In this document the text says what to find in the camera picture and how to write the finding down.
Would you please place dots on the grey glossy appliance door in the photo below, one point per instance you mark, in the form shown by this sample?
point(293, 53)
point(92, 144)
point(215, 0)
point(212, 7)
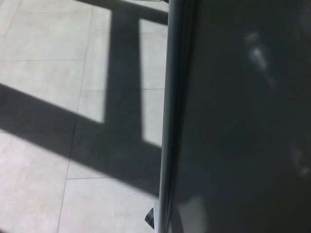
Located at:
point(238, 116)

